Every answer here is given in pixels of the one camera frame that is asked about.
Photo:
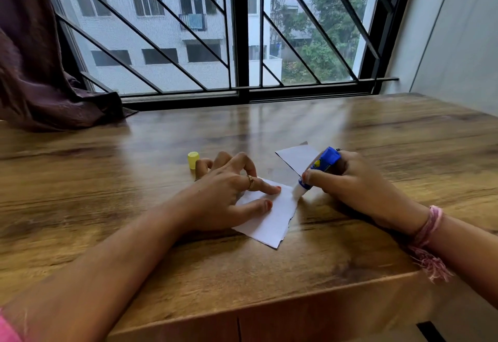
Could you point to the person's left hand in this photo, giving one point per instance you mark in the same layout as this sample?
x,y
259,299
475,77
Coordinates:
x,y
218,201

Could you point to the person's right hand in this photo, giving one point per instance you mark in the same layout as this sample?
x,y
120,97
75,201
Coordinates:
x,y
362,192

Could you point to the yellow glue stick cap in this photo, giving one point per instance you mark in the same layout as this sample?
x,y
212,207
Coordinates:
x,y
193,161

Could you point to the blue glue stick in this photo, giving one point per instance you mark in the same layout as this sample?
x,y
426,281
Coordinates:
x,y
328,157

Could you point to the white paper piece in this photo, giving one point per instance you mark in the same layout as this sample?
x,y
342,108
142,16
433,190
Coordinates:
x,y
272,221
297,157

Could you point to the person's left forearm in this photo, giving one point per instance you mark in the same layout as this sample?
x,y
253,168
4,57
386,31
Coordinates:
x,y
93,275

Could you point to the black table leg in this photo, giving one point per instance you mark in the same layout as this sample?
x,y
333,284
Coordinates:
x,y
432,333

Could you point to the green trees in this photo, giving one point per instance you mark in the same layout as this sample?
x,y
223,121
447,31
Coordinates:
x,y
338,26

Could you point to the white apartment building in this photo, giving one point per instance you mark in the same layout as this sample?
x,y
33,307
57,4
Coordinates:
x,y
163,30

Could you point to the black metal window grille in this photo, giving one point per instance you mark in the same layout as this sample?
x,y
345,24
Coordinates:
x,y
350,9

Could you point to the purple curtain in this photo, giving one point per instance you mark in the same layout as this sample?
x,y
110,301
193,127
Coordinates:
x,y
35,73

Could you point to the pink sleeve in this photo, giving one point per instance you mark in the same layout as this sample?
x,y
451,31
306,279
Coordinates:
x,y
7,330

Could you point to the black window frame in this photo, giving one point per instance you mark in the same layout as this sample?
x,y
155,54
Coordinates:
x,y
241,23

